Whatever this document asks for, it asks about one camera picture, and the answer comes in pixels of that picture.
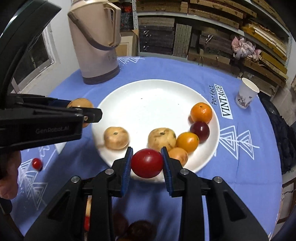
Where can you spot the tan pear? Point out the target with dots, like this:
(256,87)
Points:
(79,102)
(88,206)
(116,138)

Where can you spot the stack of dark wooden boards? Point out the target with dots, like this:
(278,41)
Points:
(157,37)

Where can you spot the small red cherry tomato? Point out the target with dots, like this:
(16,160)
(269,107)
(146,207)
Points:
(37,163)
(86,223)

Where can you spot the orange mandarin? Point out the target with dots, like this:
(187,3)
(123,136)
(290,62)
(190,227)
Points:
(201,112)

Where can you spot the wooden chair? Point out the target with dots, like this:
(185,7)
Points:
(288,182)

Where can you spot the orange-tan pear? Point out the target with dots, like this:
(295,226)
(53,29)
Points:
(179,155)

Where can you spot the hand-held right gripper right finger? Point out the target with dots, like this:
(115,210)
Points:
(167,178)

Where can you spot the floral paper cup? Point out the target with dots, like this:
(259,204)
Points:
(246,95)

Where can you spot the yellow tomato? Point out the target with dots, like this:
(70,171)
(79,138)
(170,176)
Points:
(187,141)

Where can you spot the shelf of dark boards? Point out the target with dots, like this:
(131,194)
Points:
(134,34)

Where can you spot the large yellow potato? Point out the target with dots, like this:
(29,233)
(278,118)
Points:
(161,139)

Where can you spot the stack of yellow wooden frames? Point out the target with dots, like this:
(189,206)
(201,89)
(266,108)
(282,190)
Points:
(261,30)

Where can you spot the dark brown water chestnut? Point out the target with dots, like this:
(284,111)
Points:
(141,230)

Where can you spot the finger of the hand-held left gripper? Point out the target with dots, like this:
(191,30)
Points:
(92,115)
(59,102)

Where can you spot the black jacket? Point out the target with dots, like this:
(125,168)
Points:
(282,139)

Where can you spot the window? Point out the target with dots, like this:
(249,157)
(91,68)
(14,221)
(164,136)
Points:
(39,53)

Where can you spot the person's left hand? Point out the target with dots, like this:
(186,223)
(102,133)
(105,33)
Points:
(10,176)

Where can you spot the blue printed tablecloth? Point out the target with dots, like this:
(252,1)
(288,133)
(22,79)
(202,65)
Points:
(231,173)

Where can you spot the dark red plum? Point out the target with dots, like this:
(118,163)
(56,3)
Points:
(200,129)
(120,222)

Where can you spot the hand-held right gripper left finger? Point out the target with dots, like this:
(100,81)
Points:
(127,172)

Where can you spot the beige thermos jug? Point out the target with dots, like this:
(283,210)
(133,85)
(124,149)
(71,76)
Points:
(97,58)

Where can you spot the white plate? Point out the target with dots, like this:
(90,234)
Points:
(150,109)

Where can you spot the large red tomato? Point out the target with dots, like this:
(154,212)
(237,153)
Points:
(146,163)

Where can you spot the pink cloth bundle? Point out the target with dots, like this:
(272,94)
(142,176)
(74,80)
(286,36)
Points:
(245,47)

